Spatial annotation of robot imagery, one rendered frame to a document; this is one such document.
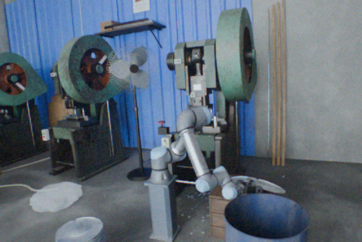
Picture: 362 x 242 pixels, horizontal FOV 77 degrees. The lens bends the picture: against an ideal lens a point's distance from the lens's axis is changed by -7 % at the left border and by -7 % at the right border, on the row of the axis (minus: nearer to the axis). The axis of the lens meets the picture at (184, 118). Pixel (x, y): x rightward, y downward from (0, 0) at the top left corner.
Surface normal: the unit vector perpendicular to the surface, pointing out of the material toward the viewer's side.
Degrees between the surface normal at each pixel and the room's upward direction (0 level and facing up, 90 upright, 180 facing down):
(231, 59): 98
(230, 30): 67
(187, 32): 90
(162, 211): 90
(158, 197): 90
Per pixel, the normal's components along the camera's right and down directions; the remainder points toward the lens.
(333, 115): -0.40, 0.18
